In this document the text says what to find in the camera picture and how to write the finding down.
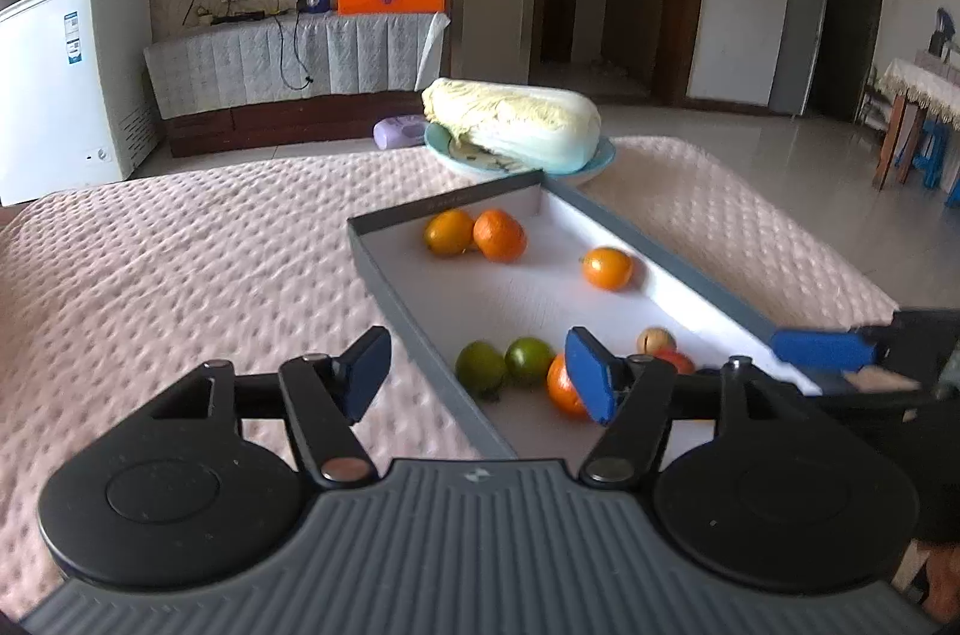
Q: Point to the white chest freezer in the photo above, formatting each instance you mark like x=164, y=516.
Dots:
x=52, y=95

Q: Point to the table with lace cloth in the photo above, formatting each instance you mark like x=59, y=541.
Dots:
x=922, y=80

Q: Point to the dark brown door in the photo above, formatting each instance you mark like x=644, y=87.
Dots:
x=855, y=20

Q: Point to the large orange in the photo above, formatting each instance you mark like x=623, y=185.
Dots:
x=500, y=236

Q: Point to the tangerine with stem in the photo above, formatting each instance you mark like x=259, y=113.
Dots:
x=609, y=269

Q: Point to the grey refrigerator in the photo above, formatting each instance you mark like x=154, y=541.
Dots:
x=799, y=20

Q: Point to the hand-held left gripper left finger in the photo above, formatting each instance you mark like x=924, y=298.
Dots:
x=364, y=373

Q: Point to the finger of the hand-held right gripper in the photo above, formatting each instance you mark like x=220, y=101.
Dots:
x=877, y=410
x=821, y=349

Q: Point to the light blue plate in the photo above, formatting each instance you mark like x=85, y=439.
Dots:
x=600, y=159

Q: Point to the black power strip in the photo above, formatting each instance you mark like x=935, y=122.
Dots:
x=240, y=15

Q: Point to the red apple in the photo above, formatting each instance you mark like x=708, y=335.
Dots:
x=679, y=362

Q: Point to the white cabinet cover cloth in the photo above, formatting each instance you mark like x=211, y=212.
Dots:
x=225, y=65

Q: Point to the small tangerine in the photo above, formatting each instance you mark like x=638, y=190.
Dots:
x=562, y=388

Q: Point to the dark wooden television cabinet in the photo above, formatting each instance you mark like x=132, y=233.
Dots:
x=262, y=125

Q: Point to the yellow orange citrus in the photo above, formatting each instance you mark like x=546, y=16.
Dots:
x=448, y=234

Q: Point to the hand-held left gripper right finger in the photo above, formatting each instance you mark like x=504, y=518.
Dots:
x=592, y=373

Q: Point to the napa cabbage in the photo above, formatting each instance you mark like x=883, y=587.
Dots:
x=525, y=125

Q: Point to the grey box with white inside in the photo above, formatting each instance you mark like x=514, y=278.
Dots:
x=540, y=298

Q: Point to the pink quilted bedspread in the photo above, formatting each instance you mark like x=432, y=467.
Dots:
x=187, y=245

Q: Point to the blue plastic stool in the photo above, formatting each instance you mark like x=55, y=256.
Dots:
x=926, y=148

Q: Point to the purple plastic bottle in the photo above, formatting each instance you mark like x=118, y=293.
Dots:
x=397, y=133

